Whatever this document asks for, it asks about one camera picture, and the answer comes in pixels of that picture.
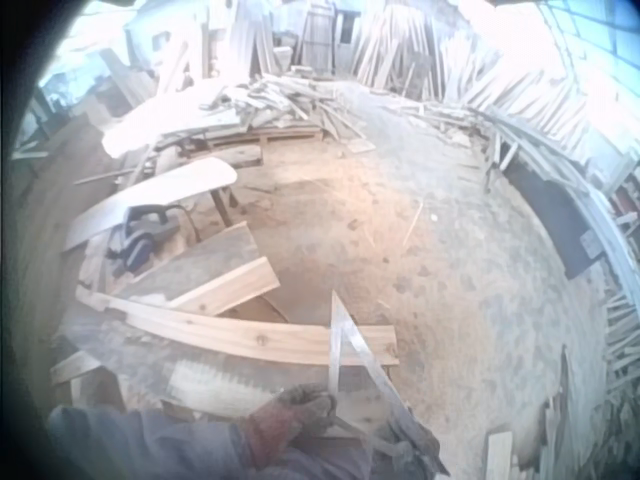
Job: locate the row of leaning wooden slats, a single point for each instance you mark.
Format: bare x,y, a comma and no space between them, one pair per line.
450,60

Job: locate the pale rounded wooden board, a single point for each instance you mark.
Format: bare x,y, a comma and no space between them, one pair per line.
160,192

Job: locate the short pale plank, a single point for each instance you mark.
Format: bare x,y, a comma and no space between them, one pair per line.
499,455

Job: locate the long side workbench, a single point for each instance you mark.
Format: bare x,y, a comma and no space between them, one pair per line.
560,195

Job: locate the long wooden plank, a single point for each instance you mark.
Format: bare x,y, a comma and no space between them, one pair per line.
240,335

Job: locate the person's left hand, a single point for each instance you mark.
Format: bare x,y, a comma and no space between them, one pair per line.
280,420

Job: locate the pale notched wooden board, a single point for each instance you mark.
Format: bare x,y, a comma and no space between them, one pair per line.
220,387

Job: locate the person's left fingers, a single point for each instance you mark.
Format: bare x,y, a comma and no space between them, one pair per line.
310,405

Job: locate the small wooden block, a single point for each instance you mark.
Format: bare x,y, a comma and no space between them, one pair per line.
75,367

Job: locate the metal triangular square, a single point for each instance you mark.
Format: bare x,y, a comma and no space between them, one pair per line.
345,345

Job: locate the grey workbench top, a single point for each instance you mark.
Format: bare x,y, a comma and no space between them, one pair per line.
200,265

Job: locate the short wooden board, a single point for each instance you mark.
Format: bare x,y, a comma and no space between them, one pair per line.
230,290

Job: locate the person's right fingers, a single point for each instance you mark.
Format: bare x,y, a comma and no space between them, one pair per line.
400,440

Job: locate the stack of leaning planks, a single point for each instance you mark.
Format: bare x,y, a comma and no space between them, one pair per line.
270,40

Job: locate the heap of wood offcuts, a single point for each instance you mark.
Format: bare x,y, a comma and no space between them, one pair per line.
290,102

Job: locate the wide white board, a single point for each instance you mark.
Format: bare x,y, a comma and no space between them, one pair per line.
170,117

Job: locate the person's right hand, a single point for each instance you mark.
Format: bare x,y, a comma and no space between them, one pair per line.
407,447

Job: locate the wooden pallet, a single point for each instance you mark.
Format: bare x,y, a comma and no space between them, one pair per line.
280,135

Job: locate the heap of scrap wood strips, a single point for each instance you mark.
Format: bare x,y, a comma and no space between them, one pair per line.
605,380

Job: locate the blue electric planer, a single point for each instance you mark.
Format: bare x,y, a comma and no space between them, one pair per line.
142,235

